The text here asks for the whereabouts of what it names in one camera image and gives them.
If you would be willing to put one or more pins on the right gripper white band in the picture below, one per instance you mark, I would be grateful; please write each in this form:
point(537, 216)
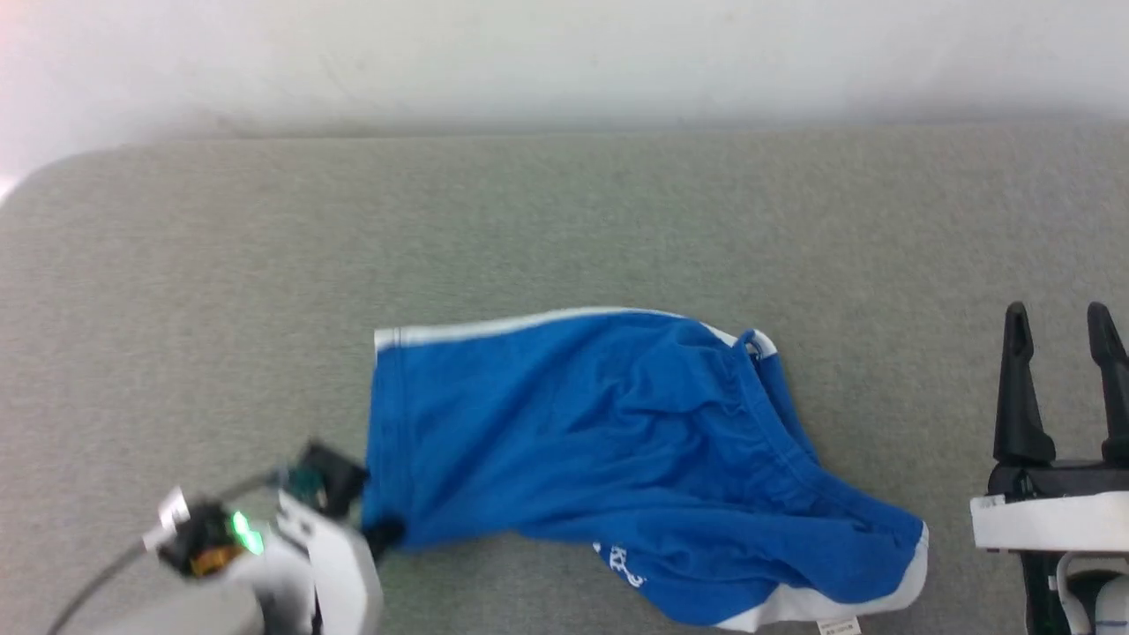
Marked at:
point(1058, 522)

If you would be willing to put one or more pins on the grey fabric sofa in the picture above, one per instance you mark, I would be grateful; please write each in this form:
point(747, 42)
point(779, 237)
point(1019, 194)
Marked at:
point(564, 220)

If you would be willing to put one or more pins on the blue shorts with white trim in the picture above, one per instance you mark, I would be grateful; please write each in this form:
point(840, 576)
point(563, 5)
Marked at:
point(564, 432)

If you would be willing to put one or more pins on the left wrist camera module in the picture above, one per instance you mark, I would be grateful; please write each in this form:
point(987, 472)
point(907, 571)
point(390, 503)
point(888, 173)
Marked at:
point(207, 536)

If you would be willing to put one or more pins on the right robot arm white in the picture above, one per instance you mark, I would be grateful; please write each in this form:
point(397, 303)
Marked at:
point(1113, 608)

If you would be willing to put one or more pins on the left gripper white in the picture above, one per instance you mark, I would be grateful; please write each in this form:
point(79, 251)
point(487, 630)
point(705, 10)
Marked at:
point(331, 564)

